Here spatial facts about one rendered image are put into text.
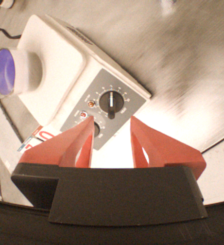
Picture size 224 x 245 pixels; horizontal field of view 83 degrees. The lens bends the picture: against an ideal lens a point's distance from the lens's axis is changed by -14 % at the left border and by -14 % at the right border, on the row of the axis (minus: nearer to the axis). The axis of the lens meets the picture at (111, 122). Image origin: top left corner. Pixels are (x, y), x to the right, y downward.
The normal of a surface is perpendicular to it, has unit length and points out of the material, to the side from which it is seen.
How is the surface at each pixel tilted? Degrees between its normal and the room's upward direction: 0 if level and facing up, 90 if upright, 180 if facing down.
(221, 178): 0
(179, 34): 0
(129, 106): 30
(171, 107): 0
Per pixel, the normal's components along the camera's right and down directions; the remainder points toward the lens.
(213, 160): -0.40, 0.25
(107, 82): 0.00, 0.57
